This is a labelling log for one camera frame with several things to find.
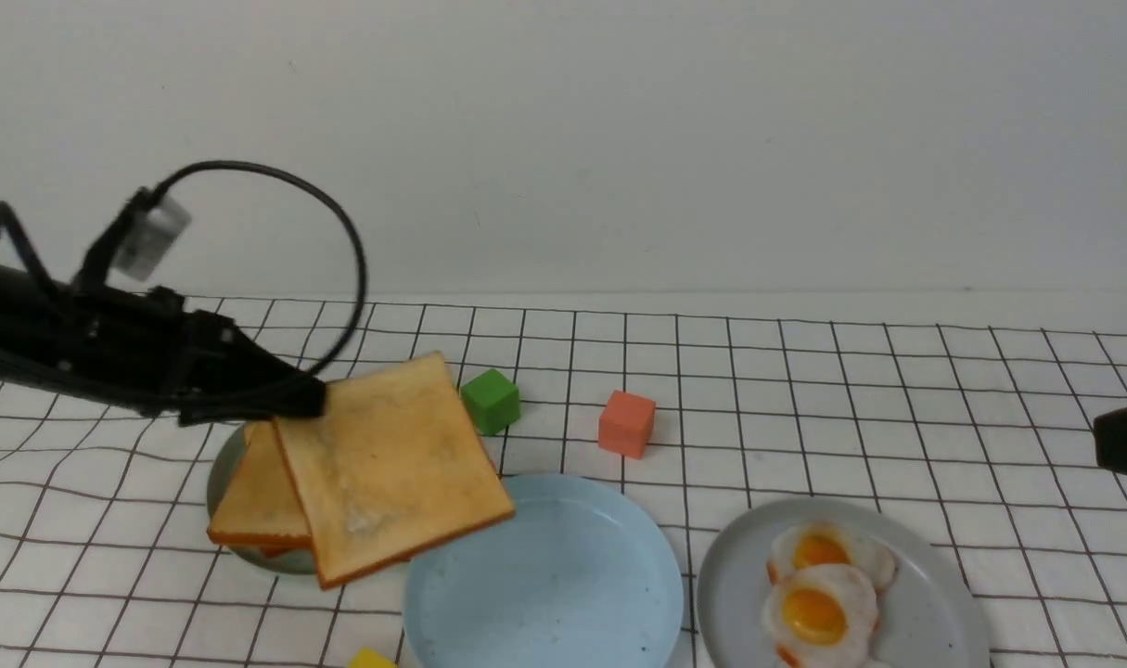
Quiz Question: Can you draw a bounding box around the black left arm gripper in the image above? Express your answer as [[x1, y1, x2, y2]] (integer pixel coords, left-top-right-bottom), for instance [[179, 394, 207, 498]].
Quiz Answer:
[[57, 286, 327, 428]]

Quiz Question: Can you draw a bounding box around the toast slice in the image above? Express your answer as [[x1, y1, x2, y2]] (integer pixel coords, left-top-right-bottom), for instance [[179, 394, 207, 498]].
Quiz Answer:
[[274, 351, 515, 589], [207, 421, 314, 547]]

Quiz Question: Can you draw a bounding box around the fried egg front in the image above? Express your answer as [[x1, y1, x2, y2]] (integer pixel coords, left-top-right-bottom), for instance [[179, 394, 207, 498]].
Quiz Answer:
[[760, 565, 878, 667]]

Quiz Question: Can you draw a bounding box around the fried egg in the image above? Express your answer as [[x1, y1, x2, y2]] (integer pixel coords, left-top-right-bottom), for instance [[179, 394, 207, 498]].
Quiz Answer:
[[766, 522, 898, 593], [760, 565, 878, 667]]

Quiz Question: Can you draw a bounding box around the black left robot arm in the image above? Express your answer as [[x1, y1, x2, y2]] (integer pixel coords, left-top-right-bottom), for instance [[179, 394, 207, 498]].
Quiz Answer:
[[0, 196, 327, 426]]

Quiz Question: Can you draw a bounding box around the toast slice on green plate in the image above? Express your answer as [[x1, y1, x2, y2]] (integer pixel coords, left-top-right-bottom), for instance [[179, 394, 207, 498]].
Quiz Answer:
[[207, 421, 314, 547]]

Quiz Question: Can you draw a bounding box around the white black-grid tablecloth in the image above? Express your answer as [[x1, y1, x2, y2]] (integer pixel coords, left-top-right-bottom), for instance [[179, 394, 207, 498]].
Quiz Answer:
[[0, 302, 1127, 667]]

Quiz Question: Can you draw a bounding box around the green plate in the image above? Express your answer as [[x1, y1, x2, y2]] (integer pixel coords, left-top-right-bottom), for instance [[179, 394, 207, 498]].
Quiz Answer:
[[206, 422, 321, 576]]

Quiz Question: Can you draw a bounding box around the grey plate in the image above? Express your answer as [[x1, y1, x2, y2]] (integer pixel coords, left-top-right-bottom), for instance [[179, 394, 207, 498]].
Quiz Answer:
[[694, 497, 991, 667]]

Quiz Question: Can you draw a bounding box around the fried egg back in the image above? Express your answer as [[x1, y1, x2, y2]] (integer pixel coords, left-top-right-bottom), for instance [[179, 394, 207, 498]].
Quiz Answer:
[[766, 522, 898, 593]]

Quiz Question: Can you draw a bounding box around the green cube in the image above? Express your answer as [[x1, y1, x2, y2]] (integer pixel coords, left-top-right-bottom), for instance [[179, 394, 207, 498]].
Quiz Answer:
[[458, 368, 521, 436]]

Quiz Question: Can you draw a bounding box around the yellow cube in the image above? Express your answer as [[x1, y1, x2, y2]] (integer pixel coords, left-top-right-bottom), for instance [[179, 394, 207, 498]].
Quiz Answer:
[[346, 647, 398, 668]]

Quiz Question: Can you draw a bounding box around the orange cube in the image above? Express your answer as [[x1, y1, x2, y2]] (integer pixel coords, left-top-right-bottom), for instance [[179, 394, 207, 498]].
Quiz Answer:
[[597, 390, 657, 460]]

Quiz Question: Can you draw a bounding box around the light blue plate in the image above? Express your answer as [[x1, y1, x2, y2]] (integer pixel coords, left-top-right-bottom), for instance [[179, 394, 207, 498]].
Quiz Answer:
[[403, 474, 685, 667]]

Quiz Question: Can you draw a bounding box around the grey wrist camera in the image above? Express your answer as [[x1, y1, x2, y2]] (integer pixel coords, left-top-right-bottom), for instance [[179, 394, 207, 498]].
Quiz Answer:
[[110, 187, 193, 283]]

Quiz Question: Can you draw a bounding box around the black cable loop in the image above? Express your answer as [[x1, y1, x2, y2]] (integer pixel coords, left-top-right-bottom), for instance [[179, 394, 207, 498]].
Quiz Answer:
[[150, 161, 369, 381]]

